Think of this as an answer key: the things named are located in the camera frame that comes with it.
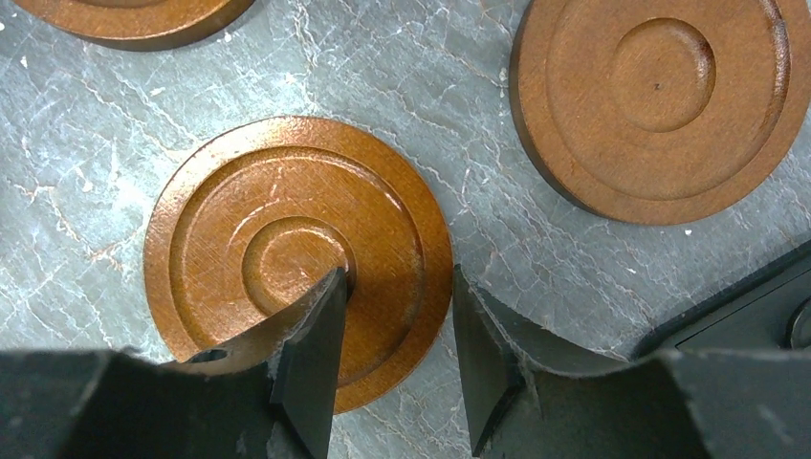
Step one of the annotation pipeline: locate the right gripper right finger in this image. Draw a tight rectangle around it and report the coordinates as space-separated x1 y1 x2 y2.
452 268 810 458

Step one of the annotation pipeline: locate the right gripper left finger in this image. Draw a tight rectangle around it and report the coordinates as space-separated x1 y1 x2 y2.
1 268 348 458

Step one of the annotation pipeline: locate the wooden coaster five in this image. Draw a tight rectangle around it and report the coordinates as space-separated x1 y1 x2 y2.
16 0 253 52

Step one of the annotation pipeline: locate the wooden coaster three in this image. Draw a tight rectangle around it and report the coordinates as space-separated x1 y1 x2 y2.
509 1 810 225

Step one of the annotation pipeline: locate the wooden coaster four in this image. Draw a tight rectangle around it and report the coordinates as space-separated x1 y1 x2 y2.
143 116 453 413

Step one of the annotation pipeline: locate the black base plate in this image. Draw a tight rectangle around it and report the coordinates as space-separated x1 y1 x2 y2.
632 242 810 359

